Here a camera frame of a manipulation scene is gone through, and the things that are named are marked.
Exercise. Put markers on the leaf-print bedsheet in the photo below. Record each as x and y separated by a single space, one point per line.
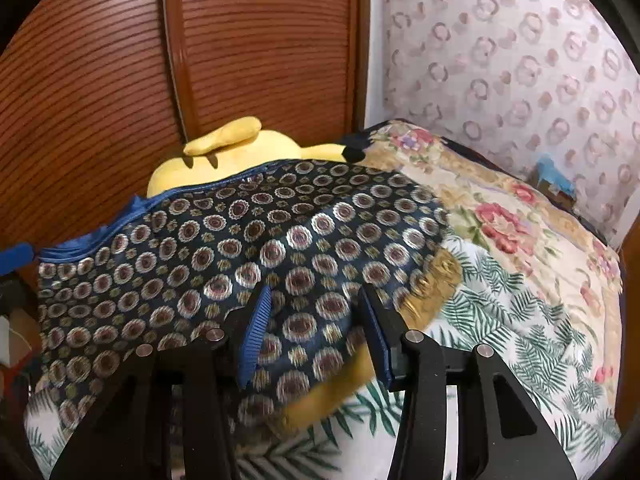
500 335

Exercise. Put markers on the cardboard box with blue cloth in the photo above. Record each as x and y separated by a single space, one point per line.
552 175

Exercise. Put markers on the wooden louvred wardrobe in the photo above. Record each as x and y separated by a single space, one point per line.
100 85

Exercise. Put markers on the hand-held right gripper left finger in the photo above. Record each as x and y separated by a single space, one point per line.
252 340

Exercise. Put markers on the dark circle-patterned pajama top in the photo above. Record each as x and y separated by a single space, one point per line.
200 260

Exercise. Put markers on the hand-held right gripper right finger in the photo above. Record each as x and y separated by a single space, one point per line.
377 345

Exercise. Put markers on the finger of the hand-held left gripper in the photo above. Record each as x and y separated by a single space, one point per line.
15 258

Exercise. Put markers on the yellow plush toy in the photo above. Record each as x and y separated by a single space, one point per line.
260 147

